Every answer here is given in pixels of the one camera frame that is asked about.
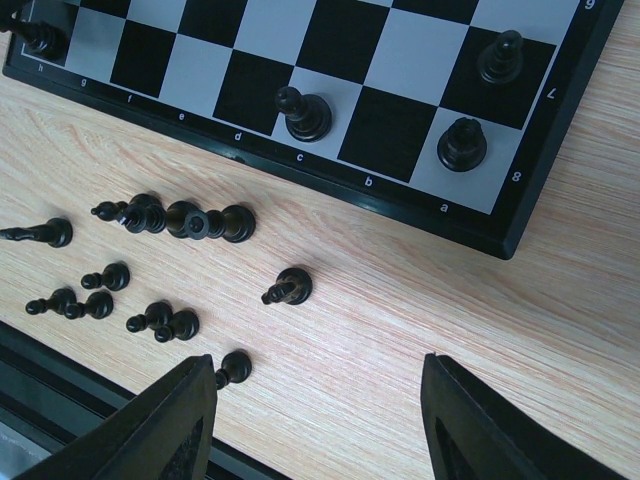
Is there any black rook piece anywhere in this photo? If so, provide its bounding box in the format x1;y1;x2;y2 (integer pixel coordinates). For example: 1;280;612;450
437;117;488;172

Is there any black bishop piece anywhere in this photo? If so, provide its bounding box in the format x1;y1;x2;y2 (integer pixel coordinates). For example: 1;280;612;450
275;86;332;143

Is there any black and silver chessboard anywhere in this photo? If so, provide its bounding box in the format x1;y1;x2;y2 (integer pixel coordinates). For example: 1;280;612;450
2;1;622;260

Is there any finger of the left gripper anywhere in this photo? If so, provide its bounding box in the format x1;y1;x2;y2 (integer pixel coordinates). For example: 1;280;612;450
0;0;30;33

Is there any black knight piece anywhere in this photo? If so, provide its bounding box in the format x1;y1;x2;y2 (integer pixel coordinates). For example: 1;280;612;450
261;267;313;306

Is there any black pawn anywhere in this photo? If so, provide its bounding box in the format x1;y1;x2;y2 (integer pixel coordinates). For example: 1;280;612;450
64;291;114;320
477;30;524;85
25;288;77;315
125;301;173;333
154;309;200;343
81;262;130;291
215;350;252;390
1;217;73;248

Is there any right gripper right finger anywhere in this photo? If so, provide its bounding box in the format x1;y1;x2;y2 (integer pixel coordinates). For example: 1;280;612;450
422;353;622;479

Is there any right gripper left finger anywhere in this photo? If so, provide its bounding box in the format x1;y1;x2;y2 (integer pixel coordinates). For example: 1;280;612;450
19;354;216;479

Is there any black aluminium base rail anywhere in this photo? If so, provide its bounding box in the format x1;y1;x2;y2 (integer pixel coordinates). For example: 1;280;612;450
1;324;282;479

